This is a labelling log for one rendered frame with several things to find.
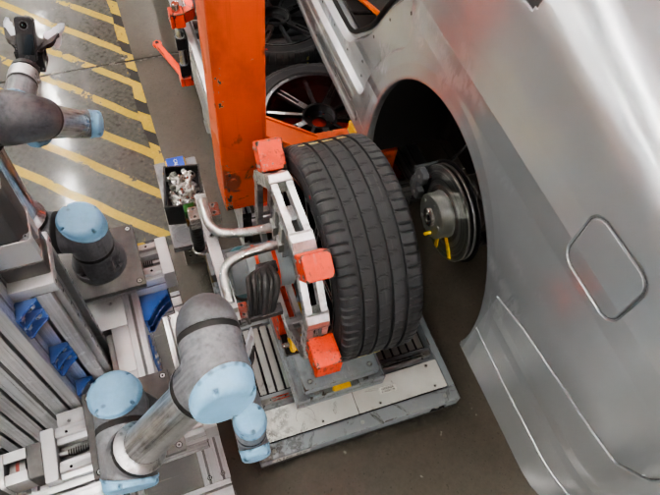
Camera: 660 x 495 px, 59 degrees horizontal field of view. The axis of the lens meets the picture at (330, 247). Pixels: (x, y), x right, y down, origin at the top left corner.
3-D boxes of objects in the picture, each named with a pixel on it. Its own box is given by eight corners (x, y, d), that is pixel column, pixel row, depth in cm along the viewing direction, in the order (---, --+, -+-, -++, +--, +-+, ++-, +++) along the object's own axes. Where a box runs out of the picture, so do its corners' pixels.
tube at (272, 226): (279, 235, 164) (279, 213, 155) (210, 251, 159) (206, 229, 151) (261, 188, 173) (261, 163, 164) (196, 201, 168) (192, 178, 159)
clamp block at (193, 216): (222, 224, 174) (221, 213, 170) (192, 231, 172) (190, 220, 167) (218, 210, 176) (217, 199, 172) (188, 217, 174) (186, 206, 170)
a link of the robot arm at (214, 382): (137, 433, 140) (252, 317, 108) (147, 497, 133) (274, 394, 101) (85, 439, 132) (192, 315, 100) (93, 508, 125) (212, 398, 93)
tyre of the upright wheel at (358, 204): (359, 311, 220) (441, 374, 158) (300, 328, 214) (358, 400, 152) (328, 135, 206) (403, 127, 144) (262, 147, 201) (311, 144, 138)
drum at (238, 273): (304, 289, 178) (307, 264, 166) (236, 306, 173) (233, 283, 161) (291, 250, 185) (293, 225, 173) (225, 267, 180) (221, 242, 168)
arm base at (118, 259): (77, 291, 167) (67, 273, 159) (70, 247, 175) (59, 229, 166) (131, 276, 171) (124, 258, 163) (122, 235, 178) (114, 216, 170)
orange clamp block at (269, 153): (288, 168, 166) (282, 137, 164) (260, 174, 164) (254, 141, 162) (282, 167, 173) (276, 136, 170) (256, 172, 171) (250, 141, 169)
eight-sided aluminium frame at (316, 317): (320, 373, 185) (337, 291, 140) (301, 379, 184) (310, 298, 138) (273, 236, 212) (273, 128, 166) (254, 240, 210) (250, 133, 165)
